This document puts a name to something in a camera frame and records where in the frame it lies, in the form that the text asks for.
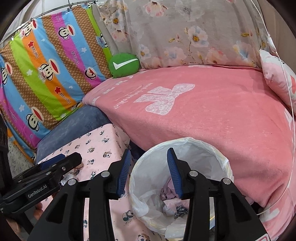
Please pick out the colourful monkey print quilt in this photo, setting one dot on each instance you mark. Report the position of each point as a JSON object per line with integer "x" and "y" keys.
{"x": 46, "y": 70}

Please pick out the pink panda print sheet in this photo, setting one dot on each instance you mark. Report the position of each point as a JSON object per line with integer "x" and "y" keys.
{"x": 98, "y": 149}

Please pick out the grey floral quilt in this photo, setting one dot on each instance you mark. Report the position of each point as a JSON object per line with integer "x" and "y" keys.
{"x": 176, "y": 33}

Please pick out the pink fleece blanket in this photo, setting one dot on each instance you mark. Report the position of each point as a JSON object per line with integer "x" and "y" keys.
{"x": 232, "y": 109}

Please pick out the blue plush cushion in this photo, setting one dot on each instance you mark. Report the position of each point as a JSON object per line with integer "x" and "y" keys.
{"x": 82, "y": 121}

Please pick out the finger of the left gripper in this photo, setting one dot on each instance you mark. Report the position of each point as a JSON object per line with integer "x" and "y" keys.
{"x": 66, "y": 165}
{"x": 47, "y": 164}

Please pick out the green round checkmark cushion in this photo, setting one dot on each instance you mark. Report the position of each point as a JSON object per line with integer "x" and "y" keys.
{"x": 123, "y": 64}

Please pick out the pink white pillow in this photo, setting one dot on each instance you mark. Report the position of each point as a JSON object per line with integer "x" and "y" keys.
{"x": 279, "y": 77}

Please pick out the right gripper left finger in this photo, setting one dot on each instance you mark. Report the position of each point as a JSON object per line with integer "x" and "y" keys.
{"x": 124, "y": 168}

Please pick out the white lined trash bin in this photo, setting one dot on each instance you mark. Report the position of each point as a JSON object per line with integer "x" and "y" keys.
{"x": 151, "y": 173}

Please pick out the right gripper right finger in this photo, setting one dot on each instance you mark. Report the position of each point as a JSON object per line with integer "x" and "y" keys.
{"x": 175, "y": 172}

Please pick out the purple plastic wrapper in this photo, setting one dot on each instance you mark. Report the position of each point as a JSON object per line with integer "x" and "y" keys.
{"x": 168, "y": 191}

